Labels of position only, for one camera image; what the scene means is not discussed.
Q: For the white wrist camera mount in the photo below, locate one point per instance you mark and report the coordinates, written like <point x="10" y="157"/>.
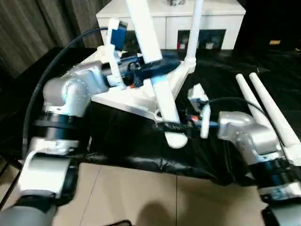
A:
<point x="197" y="91"/>
<point x="115" y="47"/>

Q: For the black folding stand leg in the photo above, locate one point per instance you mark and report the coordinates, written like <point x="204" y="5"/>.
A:
<point x="10" y="169"/>

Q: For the white plastic table top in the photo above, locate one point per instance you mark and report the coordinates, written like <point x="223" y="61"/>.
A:
<point x="131" y="99"/>

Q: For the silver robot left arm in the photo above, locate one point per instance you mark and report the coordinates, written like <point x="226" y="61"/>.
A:
<point x="70" y="91"/>

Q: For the grey curtain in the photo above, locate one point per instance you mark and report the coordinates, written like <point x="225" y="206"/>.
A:
<point x="35" y="30"/>

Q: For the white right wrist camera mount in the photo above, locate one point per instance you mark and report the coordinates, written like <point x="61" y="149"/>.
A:
<point x="197" y="91"/>

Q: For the black work mat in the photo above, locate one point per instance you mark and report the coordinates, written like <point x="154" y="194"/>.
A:
<point x="235" y="70"/>

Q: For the small yellow box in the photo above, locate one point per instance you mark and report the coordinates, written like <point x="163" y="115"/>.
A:
<point x="274" y="42"/>

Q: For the white cabinet with glass doors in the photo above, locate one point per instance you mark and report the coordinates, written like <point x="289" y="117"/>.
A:
<point x="211" y="16"/>

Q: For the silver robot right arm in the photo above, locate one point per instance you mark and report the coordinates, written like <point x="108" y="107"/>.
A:
<point x="249" y="134"/>

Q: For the white mug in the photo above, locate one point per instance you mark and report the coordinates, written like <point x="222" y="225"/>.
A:
<point x="209" y="46"/>
<point x="181" y="45"/>

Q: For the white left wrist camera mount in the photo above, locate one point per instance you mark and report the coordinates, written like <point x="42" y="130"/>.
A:
<point x="115" y="47"/>

